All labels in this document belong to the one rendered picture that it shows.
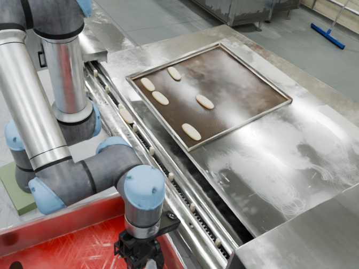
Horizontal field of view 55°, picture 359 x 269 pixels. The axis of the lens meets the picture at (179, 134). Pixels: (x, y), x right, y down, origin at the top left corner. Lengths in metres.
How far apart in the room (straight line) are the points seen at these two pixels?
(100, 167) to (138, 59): 1.22
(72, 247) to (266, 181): 0.63
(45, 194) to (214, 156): 0.70
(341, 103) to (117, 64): 1.13
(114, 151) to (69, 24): 0.30
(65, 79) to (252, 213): 0.66
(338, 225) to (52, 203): 0.50
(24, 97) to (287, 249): 0.53
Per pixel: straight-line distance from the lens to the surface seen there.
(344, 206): 0.66
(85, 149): 1.34
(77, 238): 1.10
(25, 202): 1.17
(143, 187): 0.64
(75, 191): 0.70
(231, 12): 4.01
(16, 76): 0.73
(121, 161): 0.71
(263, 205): 1.14
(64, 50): 0.88
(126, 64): 1.82
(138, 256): 0.81
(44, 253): 1.09
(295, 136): 1.34
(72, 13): 0.82
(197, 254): 1.03
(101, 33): 2.12
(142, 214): 0.68
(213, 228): 1.10
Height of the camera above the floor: 1.75
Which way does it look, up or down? 41 degrees down
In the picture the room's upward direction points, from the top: 8 degrees clockwise
